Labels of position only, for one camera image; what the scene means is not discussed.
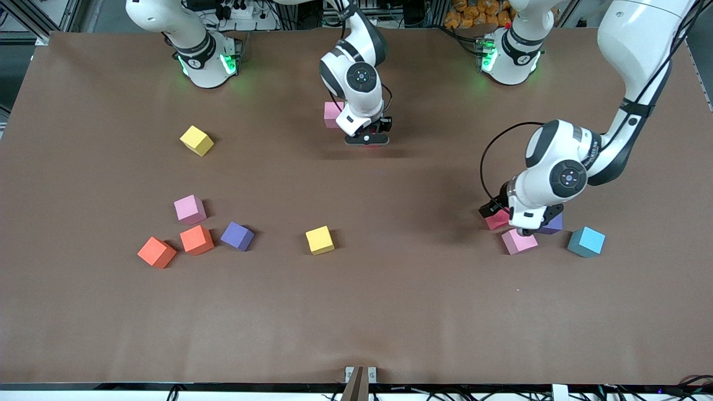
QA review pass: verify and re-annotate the yellow foam cube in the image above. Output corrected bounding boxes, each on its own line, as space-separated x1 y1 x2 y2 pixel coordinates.
305 226 336 256
179 125 215 157

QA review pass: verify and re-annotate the light blue foam cube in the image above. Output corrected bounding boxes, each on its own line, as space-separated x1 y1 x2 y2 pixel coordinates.
567 226 606 258

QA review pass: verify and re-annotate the grey equipment box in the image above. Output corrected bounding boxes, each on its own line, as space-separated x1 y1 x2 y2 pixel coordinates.
323 0 403 28

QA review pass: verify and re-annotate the brown paper table cover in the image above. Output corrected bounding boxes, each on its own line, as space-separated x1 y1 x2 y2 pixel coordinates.
0 27 713 386

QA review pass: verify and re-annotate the pile of orange objects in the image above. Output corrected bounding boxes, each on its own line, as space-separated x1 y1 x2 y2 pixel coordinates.
444 0 513 30

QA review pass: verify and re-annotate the orange foam cube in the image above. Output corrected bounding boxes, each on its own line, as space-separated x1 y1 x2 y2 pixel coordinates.
179 225 215 256
137 237 178 270

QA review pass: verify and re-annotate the brown pointed pole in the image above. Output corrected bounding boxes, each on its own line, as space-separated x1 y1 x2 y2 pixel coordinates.
340 366 370 401

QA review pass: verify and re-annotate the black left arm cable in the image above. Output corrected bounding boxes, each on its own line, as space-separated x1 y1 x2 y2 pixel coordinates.
480 0 698 204

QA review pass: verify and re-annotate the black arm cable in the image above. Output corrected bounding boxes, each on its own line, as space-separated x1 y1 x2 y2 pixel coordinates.
480 0 698 204
333 0 394 118

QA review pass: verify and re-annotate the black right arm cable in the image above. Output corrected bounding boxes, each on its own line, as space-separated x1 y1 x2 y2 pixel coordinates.
333 0 394 118

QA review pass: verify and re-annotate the black cable bundle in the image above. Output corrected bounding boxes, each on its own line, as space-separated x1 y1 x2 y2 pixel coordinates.
675 374 713 398

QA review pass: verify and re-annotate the aluminium frame profile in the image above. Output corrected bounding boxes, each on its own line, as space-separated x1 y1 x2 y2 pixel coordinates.
667 0 713 41
0 0 84 45

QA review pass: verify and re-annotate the black table edge rail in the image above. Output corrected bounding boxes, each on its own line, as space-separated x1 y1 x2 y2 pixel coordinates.
0 382 713 391

